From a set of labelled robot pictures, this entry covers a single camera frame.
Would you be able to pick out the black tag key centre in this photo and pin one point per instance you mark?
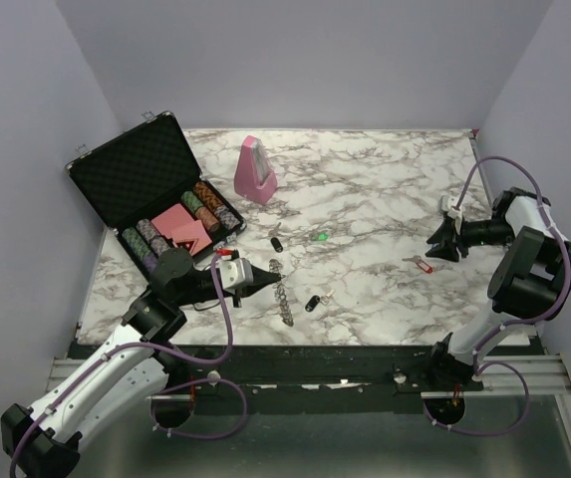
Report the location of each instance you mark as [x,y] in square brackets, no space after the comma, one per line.
[317,300]

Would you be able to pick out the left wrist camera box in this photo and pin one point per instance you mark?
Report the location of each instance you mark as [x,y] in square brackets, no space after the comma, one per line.
[234,272]

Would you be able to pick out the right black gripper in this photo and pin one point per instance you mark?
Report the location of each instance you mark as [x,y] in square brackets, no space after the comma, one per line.
[446,232]

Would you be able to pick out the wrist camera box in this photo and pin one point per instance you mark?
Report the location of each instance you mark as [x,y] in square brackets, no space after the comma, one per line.
[234,272]
[448,206]

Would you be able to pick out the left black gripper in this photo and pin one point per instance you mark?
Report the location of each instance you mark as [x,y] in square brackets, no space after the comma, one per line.
[260,279]

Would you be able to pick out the black poker chip case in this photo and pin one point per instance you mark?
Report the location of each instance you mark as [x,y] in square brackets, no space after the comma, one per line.
[141,173]

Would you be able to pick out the black tag key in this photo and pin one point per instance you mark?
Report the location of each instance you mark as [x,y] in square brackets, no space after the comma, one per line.
[274,238]
[317,300]

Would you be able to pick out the black front mounting rail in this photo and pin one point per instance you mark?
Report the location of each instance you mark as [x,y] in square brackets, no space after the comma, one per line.
[306,380]

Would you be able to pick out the green tag key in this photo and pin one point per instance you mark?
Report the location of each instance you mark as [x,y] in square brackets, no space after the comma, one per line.
[319,236]

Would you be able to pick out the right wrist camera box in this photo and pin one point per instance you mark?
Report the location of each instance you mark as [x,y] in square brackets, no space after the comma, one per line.
[448,206]

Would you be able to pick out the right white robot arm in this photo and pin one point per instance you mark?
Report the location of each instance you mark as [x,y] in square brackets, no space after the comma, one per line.
[526,284]

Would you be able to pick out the red tag key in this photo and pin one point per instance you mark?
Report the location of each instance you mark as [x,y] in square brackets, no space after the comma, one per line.
[420,263]

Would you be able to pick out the black tag key left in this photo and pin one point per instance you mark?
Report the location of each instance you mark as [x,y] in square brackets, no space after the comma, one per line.
[274,238]

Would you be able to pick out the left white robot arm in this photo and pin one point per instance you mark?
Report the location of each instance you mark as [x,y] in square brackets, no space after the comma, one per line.
[45,439]

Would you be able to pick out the pink metronome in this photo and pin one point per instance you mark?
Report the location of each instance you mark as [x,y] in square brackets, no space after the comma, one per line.
[254,178]

